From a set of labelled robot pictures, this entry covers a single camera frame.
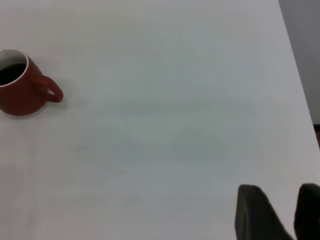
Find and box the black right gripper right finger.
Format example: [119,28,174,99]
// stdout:
[293,183,320,240]

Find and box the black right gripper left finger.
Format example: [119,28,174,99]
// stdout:
[234,184,295,240]

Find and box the red ceramic mug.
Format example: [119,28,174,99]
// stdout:
[0,48,64,116]

